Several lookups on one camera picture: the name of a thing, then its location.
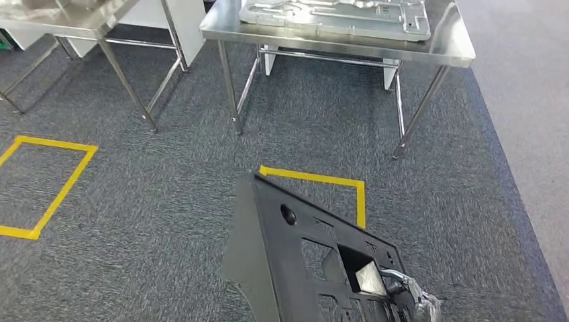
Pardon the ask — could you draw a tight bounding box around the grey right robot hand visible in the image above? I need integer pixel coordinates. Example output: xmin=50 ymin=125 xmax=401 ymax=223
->
xmin=380 ymin=268 xmax=443 ymax=322

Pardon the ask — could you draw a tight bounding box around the black plastic plate part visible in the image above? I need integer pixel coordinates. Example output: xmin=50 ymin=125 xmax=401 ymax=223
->
xmin=219 ymin=170 xmax=421 ymax=322

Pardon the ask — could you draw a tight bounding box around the stainless steel workbench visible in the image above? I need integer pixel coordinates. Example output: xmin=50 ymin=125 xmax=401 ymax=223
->
xmin=199 ymin=0 xmax=476 ymax=160

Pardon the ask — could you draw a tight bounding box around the yellow floor tape square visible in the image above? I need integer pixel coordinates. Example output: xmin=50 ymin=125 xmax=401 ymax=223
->
xmin=259 ymin=165 xmax=366 ymax=229

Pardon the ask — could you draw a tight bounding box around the aluminium fixture plate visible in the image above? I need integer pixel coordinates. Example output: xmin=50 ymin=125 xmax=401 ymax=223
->
xmin=238 ymin=0 xmax=432 ymax=42

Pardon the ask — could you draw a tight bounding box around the white cabinet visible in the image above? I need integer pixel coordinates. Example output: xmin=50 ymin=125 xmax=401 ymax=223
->
xmin=4 ymin=0 xmax=206 ymax=68

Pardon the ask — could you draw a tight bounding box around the stainless steel table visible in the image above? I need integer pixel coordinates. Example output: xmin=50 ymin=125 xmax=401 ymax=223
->
xmin=0 ymin=0 xmax=192 ymax=134

